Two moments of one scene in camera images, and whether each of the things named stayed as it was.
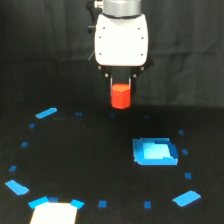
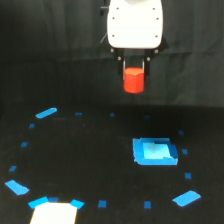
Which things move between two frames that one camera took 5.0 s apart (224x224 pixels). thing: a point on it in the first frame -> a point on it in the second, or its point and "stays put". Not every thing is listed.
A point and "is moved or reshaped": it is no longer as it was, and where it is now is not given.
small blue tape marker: (102, 203) stays put
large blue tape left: (17, 188) stays put
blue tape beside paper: (77, 203) stays put
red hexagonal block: (121, 96) is moved or reshaped
